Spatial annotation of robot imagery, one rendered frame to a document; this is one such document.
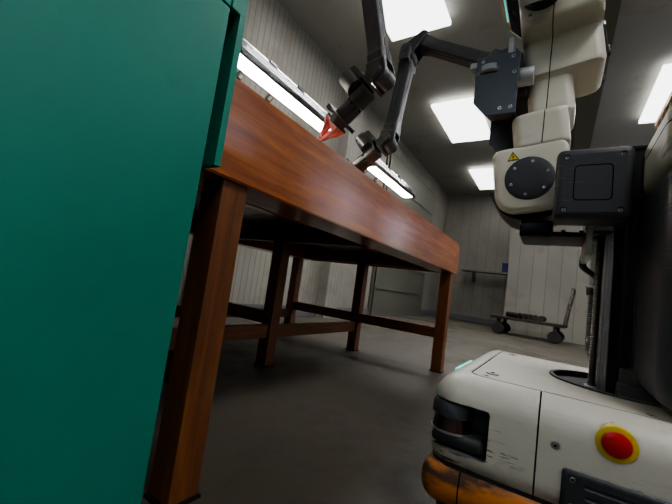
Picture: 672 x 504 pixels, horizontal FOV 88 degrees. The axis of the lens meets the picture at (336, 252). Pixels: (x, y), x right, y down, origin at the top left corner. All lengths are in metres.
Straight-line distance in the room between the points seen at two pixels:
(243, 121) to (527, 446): 0.75
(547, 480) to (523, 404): 0.11
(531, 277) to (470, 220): 2.65
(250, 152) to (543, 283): 6.72
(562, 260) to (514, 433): 6.56
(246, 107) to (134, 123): 0.25
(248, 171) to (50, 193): 0.33
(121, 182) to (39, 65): 0.14
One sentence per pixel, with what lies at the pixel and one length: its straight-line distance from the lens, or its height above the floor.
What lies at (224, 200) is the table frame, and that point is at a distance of 0.68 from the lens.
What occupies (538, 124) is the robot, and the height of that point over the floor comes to 0.86.
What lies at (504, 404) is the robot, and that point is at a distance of 0.72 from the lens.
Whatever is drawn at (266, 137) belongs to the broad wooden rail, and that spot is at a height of 0.69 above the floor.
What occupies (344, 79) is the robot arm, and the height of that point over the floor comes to 1.02.
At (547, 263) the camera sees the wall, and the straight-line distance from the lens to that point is 7.20.
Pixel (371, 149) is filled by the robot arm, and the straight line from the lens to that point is 1.37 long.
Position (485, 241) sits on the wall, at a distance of 9.05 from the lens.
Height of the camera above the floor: 0.42
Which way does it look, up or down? 5 degrees up
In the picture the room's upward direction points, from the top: 8 degrees clockwise
